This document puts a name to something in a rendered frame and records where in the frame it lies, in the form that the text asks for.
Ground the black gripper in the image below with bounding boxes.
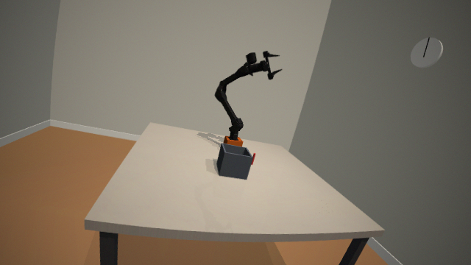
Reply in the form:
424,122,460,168
257,51,282,80

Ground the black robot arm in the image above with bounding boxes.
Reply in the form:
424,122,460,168
214,52,269,141

